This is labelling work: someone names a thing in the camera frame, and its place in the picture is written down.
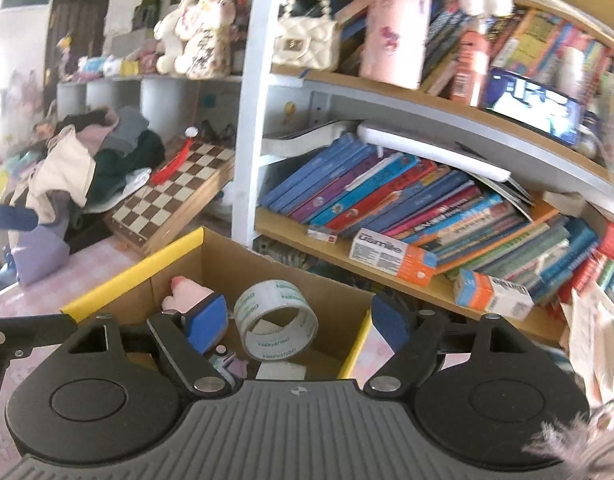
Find stack of papers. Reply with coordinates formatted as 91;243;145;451
561;283;614;408

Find pile of clothes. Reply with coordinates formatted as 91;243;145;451
0;106;166;236

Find red tassel ornament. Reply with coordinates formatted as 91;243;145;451
150;126;198;186

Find pink cylindrical bottle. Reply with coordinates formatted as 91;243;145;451
359;0;432;90

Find row of leaning books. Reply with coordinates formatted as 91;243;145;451
259;132;600;304

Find white sponge block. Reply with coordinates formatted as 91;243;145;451
256;361;307;382

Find wooden chessboard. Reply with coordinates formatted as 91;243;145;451
105;141;235;256

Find white bookshelf frame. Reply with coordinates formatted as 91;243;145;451
228;0;614;346

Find pink checkered table mat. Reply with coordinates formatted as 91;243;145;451
0;238;140;477

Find small orange white box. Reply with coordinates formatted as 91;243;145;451
453;269;535;321

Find clear packing tape roll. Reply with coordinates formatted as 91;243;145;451
233;280;319;362

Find pink plush toy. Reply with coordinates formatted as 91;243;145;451
162;275;212;313

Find white quilted handbag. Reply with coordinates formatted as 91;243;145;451
272;0;340;72

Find purple pillow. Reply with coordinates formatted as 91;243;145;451
12;226;70;286

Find white orange medicine box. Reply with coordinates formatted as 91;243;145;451
349;229;437;286

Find white plush rabbit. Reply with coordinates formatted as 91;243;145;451
154;0;236;80

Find blue purple toy keychain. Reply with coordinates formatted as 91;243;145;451
208;344;248;382

